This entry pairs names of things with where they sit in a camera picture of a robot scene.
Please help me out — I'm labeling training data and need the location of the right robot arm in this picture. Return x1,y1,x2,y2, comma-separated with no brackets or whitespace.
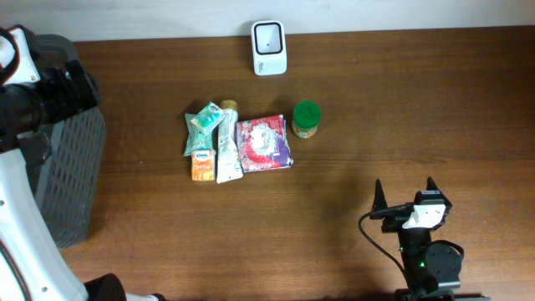
363,177,487,301

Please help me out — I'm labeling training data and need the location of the red purple pad packet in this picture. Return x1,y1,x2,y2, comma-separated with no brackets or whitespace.
236,115,293,173

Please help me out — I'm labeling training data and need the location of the teal wet wipes packet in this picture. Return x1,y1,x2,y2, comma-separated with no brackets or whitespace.
184,114,213,156

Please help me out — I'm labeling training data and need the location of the orange Kleenex tissue pack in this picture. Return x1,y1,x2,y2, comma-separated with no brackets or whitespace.
191,150,215,181

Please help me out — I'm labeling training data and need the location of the white cream tube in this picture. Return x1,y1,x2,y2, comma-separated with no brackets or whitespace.
217,99,243,184

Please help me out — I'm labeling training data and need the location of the right camera cable black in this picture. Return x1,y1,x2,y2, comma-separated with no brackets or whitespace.
358,212,409,287

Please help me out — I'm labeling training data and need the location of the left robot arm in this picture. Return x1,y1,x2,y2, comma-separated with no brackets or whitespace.
1,25,135,301

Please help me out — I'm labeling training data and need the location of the green lid seasoning jar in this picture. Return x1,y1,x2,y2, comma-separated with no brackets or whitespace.
292,101,321,139

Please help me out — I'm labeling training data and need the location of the grey plastic mesh basket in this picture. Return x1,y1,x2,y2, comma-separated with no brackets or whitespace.
31,34,107,249

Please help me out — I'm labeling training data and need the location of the teal Kleenex tissue pack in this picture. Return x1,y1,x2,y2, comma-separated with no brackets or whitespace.
190,102,224,135

